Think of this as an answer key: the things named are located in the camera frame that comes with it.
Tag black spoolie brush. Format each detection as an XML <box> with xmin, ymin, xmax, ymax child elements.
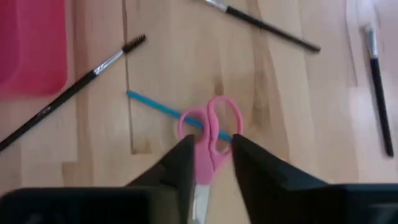
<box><xmin>0</xmin><ymin>34</ymin><xmax>147</xmax><ymax>154</ymax></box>

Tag pink handled scissors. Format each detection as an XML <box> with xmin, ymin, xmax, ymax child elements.
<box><xmin>177</xmin><ymin>95</ymin><xmax>244</xmax><ymax>224</ymax></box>

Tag black brush silver ferrule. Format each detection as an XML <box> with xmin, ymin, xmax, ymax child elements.
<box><xmin>201</xmin><ymin>0</ymin><xmax>322</xmax><ymax>54</ymax></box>
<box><xmin>361</xmin><ymin>22</ymin><xmax>396</xmax><ymax>158</ymax></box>

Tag pink translucent plastic bin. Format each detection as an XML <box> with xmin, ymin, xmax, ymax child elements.
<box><xmin>0</xmin><ymin>0</ymin><xmax>69</xmax><ymax>98</ymax></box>

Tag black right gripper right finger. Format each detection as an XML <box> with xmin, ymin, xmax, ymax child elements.
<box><xmin>231</xmin><ymin>133</ymin><xmax>398</xmax><ymax>224</ymax></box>

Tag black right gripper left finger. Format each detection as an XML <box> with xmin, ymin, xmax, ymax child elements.
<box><xmin>0</xmin><ymin>134</ymin><xmax>195</xmax><ymax>224</ymax></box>

